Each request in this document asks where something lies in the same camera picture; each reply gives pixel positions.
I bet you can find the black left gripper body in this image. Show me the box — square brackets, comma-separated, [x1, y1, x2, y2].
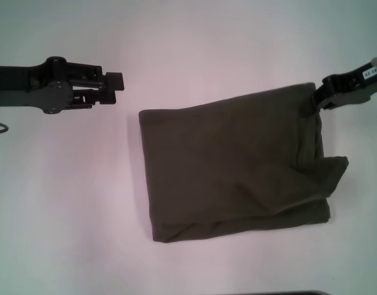
[0, 56, 74, 116]

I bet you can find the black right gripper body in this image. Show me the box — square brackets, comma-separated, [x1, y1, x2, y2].
[322, 57, 377, 111]

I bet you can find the dark green printed t-shirt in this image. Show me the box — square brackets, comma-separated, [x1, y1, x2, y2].
[138, 82, 349, 243]

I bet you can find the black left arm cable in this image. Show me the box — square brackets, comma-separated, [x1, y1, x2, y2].
[0, 106, 9, 136]

